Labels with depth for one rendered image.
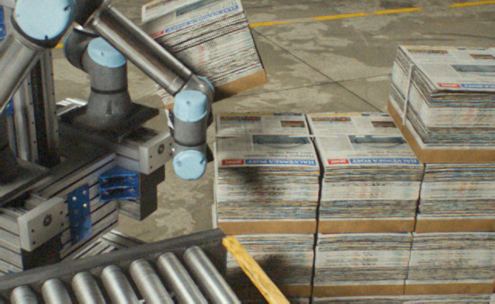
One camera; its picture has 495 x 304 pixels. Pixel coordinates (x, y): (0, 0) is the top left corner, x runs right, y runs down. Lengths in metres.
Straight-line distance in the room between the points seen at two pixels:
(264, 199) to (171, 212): 1.36
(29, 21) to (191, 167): 0.47
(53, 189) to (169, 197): 1.42
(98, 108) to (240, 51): 0.56
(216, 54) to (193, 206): 1.58
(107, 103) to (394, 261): 0.99
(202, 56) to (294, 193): 0.46
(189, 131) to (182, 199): 1.84
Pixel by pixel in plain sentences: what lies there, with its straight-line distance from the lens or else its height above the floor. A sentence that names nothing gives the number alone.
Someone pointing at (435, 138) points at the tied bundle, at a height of 0.91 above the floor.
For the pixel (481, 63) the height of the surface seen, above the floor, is 1.07.
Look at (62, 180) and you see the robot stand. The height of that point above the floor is 0.73.
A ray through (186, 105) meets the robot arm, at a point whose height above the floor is 1.12.
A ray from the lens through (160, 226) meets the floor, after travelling 3.24.
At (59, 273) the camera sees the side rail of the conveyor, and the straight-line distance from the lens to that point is 1.62.
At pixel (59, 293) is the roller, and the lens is 1.56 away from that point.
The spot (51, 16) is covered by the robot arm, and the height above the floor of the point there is 1.32.
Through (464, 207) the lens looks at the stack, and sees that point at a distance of 2.18.
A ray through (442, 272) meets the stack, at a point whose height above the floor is 0.46.
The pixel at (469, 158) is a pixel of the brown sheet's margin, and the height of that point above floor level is 0.85.
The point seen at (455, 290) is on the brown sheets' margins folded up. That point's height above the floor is 0.39.
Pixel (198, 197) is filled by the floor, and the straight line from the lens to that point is 3.45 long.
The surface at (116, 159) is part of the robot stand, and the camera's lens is 2.28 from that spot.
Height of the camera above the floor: 1.74
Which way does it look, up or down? 25 degrees down
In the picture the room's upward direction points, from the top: 3 degrees clockwise
